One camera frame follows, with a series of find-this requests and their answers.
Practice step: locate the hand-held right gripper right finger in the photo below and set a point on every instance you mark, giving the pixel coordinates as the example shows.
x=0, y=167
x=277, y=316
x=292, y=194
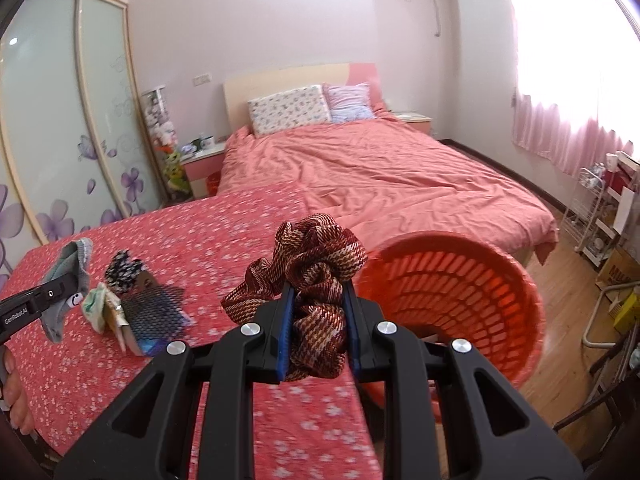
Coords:
x=351, y=330

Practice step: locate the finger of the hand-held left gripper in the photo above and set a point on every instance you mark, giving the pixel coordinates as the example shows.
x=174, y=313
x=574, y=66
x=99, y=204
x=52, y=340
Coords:
x=55, y=291

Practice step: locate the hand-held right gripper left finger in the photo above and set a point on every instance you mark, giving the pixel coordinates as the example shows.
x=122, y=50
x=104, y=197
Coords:
x=286, y=330

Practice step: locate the grey blue sock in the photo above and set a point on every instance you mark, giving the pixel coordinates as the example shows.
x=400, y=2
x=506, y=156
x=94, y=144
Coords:
x=80, y=252

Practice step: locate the pale green white packet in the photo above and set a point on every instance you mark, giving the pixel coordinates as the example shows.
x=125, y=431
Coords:
x=100, y=310

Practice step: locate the black white patterned cloth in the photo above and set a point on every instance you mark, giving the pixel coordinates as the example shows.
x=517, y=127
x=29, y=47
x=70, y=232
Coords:
x=122, y=270

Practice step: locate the red plaid scrunchie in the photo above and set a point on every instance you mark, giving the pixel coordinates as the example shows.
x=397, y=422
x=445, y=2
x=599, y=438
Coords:
x=310, y=260

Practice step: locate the orange plastic laundry basket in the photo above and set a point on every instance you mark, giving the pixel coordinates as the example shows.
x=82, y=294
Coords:
x=450, y=280

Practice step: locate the blue packet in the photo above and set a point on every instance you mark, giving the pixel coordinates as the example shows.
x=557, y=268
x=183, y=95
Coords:
x=155, y=347

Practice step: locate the person's left hand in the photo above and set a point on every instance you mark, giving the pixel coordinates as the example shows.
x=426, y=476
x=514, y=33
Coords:
x=20, y=400

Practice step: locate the table with red floral cloth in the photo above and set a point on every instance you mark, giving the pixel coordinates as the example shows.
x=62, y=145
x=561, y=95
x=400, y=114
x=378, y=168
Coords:
x=210, y=240

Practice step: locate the small red basket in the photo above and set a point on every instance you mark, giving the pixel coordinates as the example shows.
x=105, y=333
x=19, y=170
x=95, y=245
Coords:
x=215, y=185

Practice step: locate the bed with pink duvet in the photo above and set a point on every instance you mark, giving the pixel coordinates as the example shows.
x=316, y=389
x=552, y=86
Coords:
x=400, y=170

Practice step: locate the green yellow plush toy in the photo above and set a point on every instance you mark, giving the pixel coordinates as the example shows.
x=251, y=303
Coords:
x=175, y=172

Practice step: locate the floral sliding-door wardrobe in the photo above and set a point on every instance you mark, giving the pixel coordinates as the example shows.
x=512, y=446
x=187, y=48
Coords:
x=50, y=110

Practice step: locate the pink white nightstand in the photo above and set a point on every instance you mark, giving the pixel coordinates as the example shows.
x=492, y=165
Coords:
x=200, y=170
x=415, y=120

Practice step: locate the plush toy display tower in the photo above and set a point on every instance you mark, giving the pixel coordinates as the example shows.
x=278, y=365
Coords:
x=160, y=120

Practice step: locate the white floral pillow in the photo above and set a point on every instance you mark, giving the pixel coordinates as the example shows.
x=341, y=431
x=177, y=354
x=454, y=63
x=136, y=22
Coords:
x=290, y=110

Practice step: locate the pink striped pillow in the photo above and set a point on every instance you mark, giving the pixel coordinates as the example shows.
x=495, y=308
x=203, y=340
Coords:
x=350, y=102

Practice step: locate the dark wooden chair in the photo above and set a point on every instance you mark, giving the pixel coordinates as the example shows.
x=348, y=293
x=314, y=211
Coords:
x=600, y=390

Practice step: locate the pink curtain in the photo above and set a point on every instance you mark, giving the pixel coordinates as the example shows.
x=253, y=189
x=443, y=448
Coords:
x=550, y=130

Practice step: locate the white storage trolley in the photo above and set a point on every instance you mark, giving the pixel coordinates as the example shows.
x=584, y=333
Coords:
x=607, y=210

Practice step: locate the white air conditioner pipe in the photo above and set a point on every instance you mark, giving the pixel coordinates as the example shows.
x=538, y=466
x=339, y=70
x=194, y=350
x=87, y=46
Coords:
x=437, y=10

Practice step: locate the white metal tube frame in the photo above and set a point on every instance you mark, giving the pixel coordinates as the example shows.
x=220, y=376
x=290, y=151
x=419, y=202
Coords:
x=587, y=320

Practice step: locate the white wall socket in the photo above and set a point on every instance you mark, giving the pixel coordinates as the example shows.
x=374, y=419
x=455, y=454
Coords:
x=201, y=79

